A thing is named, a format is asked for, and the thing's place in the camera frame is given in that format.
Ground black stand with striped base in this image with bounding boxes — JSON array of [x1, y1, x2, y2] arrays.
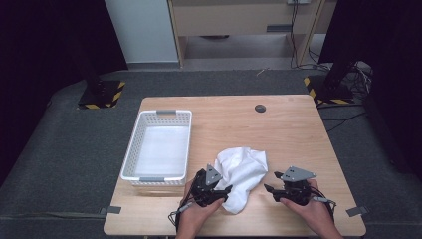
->
[[78, 74, 127, 111], [303, 61, 355, 106]]

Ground person's left hand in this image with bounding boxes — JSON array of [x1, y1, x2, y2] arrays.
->
[[177, 178, 226, 235]]

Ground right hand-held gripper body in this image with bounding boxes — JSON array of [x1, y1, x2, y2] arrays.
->
[[280, 165, 317, 207]]

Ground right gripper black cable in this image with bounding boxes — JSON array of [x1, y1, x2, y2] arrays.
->
[[310, 187, 336, 220]]

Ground person's right hand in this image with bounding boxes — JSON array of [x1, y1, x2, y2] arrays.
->
[[280, 179, 338, 235]]

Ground tangled floor cable bundle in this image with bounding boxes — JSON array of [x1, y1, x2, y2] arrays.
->
[[344, 60, 374, 101]]

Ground black hanging cables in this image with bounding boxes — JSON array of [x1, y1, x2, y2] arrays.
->
[[290, 2, 331, 72]]

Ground grey tape piece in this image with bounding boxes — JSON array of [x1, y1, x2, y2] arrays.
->
[[345, 206, 370, 218], [99, 205, 122, 216]]

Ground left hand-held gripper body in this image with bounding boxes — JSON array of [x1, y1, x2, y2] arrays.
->
[[190, 163, 227, 209]]

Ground dark curtain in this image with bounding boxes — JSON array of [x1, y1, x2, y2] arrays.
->
[[317, 0, 422, 182]]

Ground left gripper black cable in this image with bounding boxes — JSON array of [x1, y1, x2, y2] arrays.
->
[[167, 200, 195, 230]]

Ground black floor cable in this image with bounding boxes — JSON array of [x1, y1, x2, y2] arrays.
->
[[316, 103, 369, 132]]

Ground light wooden desk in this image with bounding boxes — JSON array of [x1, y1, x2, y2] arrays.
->
[[167, 0, 337, 69]]

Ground white cabinet panel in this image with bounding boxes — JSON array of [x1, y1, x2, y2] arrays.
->
[[104, 0, 181, 65]]

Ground white printed t-shirt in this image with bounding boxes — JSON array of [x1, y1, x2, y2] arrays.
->
[[213, 146, 269, 215]]

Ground white plastic basket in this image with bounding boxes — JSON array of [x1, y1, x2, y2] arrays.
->
[[119, 109, 193, 187]]

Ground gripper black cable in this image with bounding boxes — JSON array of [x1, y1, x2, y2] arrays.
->
[[310, 187, 336, 220], [167, 200, 195, 230]]

